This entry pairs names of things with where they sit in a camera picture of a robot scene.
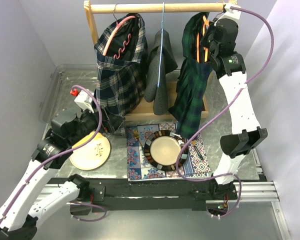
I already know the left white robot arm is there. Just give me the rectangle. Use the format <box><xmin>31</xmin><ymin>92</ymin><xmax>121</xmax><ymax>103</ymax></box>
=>
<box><xmin>0</xmin><ymin>109</ymin><xmax>125</xmax><ymax>240</ymax></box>

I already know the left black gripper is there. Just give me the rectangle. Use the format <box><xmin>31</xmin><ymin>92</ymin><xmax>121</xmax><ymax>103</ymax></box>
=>
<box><xmin>67</xmin><ymin>102</ymin><xmax>125</xmax><ymax>146</ymax></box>

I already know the dark rimmed beige plate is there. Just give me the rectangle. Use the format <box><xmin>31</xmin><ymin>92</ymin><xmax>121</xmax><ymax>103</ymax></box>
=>
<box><xmin>143</xmin><ymin>130</ymin><xmax>187</xmax><ymax>172</ymax></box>

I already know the orange clothes hanger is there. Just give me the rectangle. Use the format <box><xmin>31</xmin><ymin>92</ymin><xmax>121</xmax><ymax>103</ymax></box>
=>
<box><xmin>194</xmin><ymin>11</ymin><xmax>216</xmax><ymax>64</ymax></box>

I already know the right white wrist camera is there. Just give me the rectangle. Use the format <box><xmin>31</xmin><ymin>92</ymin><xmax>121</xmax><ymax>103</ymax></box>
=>
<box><xmin>219</xmin><ymin>3</ymin><xmax>241</xmax><ymax>23</ymax></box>

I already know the clear plastic bin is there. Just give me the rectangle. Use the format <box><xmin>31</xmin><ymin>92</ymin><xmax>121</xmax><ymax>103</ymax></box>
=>
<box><xmin>39</xmin><ymin>64</ymin><xmax>97</xmax><ymax>123</ymax></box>

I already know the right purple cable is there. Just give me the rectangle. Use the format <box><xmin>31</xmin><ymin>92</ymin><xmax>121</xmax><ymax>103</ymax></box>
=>
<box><xmin>178</xmin><ymin>6</ymin><xmax>275</xmax><ymax>221</ymax></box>

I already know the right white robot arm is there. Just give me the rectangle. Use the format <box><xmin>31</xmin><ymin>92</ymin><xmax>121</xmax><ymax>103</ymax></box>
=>
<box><xmin>202</xmin><ymin>18</ymin><xmax>268</xmax><ymax>200</ymax></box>

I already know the navy beige plaid skirt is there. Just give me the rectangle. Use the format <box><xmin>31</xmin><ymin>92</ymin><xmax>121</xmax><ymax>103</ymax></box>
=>
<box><xmin>93</xmin><ymin>12</ymin><xmax>149</xmax><ymax>136</ymax></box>

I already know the cream floral plate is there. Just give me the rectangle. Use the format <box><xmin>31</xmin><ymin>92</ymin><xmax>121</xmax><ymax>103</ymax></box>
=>
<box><xmin>69</xmin><ymin>133</ymin><xmax>111</xmax><ymax>171</ymax></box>

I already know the blue wire hanger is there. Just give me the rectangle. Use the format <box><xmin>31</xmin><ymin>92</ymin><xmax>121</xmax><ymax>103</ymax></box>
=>
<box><xmin>157</xmin><ymin>2</ymin><xmax>165</xmax><ymax>88</ymax></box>

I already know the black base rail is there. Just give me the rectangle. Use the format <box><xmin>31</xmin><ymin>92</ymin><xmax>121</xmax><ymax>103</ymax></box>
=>
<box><xmin>46</xmin><ymin>177</ymin><xmax>267</xmax><ymax>216</ymax></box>

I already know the pink clothes hanger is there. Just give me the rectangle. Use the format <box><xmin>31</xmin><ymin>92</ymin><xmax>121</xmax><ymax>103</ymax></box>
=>
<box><xmin>102</xmin><ymin>12</ymin><xmax>138</xmax><ymax>59</ymax></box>

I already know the dark handled knife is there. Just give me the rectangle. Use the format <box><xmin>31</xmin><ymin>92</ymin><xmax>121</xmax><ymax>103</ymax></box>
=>
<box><xmin>191</xmin><ymin>140</ymin><xmax>204</xmax><ymax>160</ymax></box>

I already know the wooden clothes rack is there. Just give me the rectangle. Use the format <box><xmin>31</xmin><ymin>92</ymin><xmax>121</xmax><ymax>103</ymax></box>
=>
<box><xmin>83</xmin><ymin>0</ymin><xmax>238</xmax><ymax>123</ymax></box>

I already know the gold fork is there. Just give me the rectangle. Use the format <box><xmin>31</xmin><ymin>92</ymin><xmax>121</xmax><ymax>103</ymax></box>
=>
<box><xmin>132</xmin><ymin>129</ymin><xmax>144</xmax><ymax>149</ymax></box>

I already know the patterned placemat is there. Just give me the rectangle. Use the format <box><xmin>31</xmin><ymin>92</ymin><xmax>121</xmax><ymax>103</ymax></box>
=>
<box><xmin>126</xmin><ymin>122</ymin><xmax>211</xmax><ymax>181</ymax></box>

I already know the grey dotted garment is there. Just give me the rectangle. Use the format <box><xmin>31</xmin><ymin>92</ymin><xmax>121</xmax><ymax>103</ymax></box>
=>
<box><xmin>144</xmin><ymin>30</ymin><xmax>178</xmax><ymax>116</ymax></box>

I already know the green plaid skirt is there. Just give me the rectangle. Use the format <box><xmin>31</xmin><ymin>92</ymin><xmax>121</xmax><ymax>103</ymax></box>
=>
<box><xmin>168</xmin><ymin>12</ymin><xmax>212</xmax><ymax>139</ymax></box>

